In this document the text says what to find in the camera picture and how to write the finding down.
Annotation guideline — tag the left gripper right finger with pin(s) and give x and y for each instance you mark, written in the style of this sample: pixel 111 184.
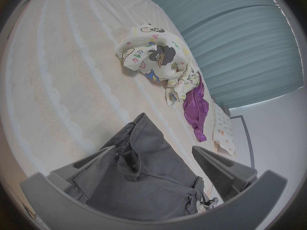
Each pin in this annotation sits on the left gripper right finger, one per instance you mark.
pixel 213 171

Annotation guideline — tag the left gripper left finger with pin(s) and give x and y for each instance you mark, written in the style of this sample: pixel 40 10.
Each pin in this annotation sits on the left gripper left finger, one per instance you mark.
pixel 91 174

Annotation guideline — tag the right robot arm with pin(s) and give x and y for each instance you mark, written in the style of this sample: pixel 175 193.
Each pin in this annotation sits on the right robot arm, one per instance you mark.
pixel 208 202

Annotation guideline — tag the blue-green curtain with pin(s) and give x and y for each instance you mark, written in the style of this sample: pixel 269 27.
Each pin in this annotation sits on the blue-green curtain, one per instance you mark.
pixel 239 44

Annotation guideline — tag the black T-shirt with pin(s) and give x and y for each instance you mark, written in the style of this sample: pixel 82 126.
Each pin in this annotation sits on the black T-shirt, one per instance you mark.
pixel 148 166

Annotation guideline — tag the white printed pyjama garment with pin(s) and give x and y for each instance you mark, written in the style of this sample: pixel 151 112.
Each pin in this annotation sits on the white printed pyjama garment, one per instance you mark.
pixel 156 54

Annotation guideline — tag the white printed pillow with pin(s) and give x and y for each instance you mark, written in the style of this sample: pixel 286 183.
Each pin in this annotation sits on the white printed pillow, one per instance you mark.
pixel 224 128

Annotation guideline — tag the bed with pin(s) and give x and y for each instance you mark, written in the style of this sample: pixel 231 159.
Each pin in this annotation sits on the bed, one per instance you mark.
pixel 60 68

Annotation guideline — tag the purple satin garment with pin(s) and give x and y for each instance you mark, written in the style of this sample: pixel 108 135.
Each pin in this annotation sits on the purple satin garment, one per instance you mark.
pixel 195 109

